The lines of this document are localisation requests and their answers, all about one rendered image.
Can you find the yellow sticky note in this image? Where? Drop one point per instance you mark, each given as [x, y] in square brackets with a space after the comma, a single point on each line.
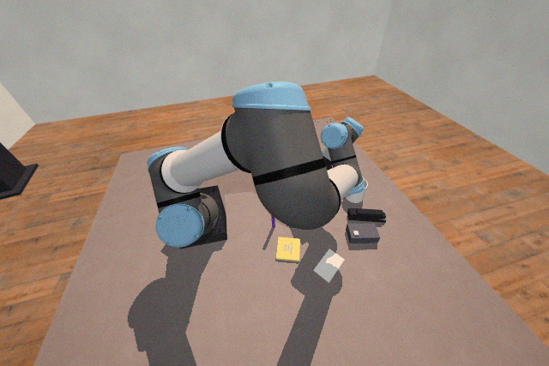
[288, 249]

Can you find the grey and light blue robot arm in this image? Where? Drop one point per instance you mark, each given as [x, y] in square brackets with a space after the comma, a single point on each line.
[271, 135]

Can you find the white ceramic mug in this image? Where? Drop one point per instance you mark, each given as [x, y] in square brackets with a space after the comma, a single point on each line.
[357, 198]

